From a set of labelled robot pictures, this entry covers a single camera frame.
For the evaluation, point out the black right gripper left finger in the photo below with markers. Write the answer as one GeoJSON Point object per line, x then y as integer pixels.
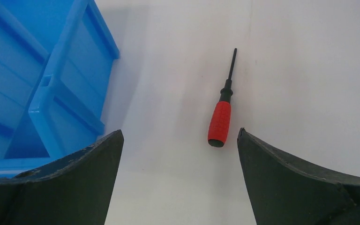
{"type": "Point", "coordinates": [73, 190]}

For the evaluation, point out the red black screwdriver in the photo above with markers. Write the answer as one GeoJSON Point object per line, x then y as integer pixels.
{"type": "Point", "coordinates": [220, 120]}

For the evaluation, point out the blue plastic bin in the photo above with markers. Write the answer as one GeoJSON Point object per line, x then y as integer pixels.
{"type": "Point", "coordinates": [55, 64]}

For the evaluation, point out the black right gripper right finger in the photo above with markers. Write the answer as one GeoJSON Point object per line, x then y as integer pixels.
{"type": "Point", "coordinates": [287, 190]}

